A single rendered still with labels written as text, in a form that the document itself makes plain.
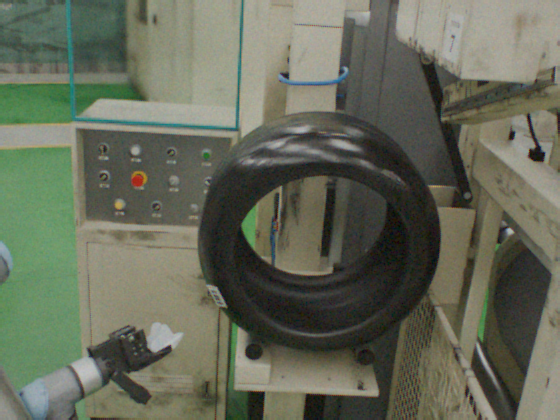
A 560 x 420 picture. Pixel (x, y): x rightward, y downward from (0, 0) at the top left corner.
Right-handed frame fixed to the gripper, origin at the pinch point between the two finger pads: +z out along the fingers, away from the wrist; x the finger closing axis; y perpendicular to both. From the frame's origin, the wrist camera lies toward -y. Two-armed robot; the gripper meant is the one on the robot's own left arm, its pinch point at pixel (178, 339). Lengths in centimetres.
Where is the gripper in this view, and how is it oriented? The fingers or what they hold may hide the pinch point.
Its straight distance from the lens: 149.3
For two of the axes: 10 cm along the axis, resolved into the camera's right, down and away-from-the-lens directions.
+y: -2.5, -9.5, -1.9
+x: -6.2, 0.1, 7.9
